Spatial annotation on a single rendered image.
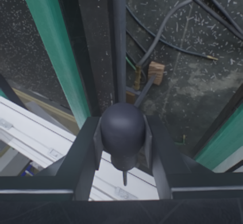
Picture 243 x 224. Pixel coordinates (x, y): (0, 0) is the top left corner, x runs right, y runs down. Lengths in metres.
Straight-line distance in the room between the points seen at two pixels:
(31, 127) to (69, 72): 0.32
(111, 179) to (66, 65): 0.28
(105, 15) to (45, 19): 0.33
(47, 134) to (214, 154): 0.40
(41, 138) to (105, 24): 0.35
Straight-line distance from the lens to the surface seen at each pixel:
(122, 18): 0.55
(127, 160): 0.16
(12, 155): 9.79
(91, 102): 0.31
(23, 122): 0.56
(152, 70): 1.30
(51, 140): 0.49
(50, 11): 0.20
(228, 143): 0.21
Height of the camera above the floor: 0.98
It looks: 32 degrees down
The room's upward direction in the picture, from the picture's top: 146 degrees counter-clockwise
